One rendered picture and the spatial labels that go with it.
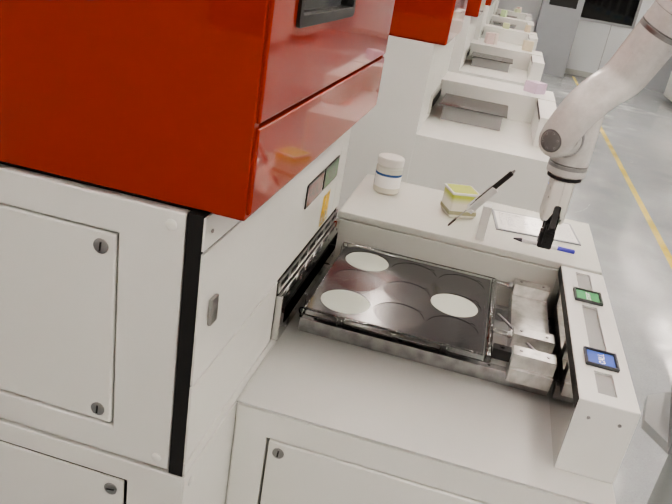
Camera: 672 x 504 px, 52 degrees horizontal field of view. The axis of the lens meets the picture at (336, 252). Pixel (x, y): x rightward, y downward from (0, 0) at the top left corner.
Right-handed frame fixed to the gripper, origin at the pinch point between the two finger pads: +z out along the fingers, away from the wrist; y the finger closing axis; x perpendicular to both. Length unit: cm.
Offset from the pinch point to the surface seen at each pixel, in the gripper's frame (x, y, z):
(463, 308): -14.9, 25.5, 9.5
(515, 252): -5.9, 3.1, 3.8
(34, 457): -73, 85, 21
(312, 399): -37, 59, 17
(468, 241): -16.8, 3.2, 3.8
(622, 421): 12, 59, 5
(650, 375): 79, -138, 104
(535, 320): 0.6, 18.5, 11.8
